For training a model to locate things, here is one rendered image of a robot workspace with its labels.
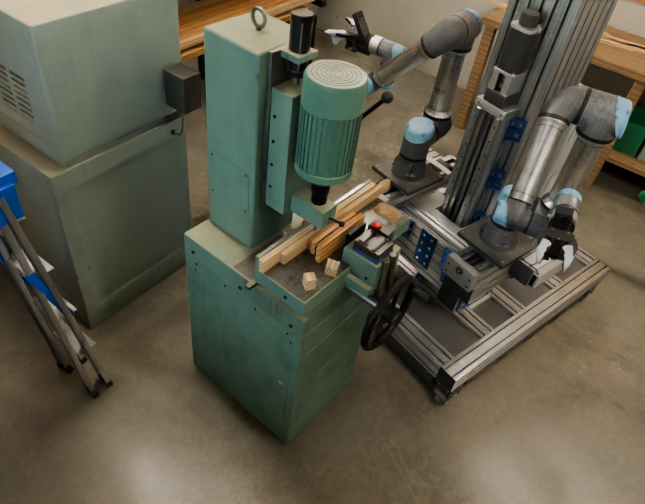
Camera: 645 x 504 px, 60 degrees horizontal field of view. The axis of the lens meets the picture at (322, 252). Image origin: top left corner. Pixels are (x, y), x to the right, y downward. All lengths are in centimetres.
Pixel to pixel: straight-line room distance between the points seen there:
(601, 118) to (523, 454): 147
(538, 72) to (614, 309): 176
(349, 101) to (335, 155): 17
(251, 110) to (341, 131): 28
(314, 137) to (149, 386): 147
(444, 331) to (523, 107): 107
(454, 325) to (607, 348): 92
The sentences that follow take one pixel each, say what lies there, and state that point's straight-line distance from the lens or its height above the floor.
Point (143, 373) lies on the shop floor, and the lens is 266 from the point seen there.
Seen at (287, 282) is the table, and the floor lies 90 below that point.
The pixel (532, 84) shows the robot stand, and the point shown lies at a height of 134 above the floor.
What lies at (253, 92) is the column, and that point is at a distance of 164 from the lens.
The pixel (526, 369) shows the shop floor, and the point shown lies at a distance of 297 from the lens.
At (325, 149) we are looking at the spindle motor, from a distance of 158.
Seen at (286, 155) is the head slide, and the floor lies 123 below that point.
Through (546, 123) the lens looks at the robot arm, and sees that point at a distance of 190.
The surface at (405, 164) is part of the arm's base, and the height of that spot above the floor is 88.
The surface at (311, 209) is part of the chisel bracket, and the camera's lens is 177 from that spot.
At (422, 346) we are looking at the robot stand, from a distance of 255.
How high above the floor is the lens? 218
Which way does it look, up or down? 43 degrees down
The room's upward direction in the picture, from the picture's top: 9 degrees clockwise
